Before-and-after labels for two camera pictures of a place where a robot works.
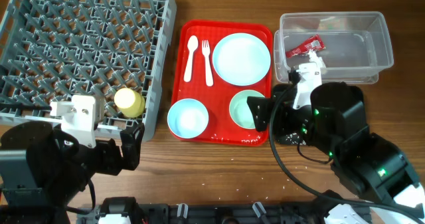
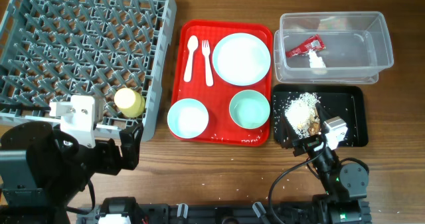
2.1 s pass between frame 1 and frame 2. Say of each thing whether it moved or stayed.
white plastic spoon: stayed
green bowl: stayed
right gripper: moved
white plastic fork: stayed
